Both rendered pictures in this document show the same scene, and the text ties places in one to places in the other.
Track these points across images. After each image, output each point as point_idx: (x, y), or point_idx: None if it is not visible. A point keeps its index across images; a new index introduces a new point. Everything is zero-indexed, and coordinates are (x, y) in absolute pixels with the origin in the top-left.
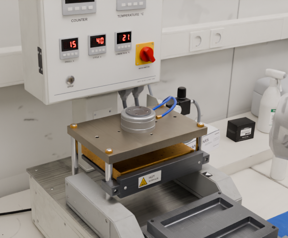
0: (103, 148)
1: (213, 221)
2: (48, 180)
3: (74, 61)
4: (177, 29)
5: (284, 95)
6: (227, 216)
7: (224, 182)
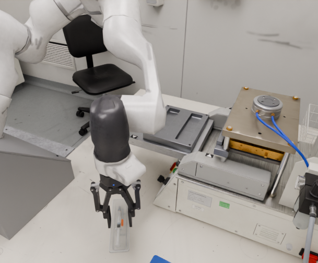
0: (252, 90)
1: (178, 124)
2: (310, 146)
3: None
4: None
5: (150, 43)
6: (173, 130)
7: (193, 155)
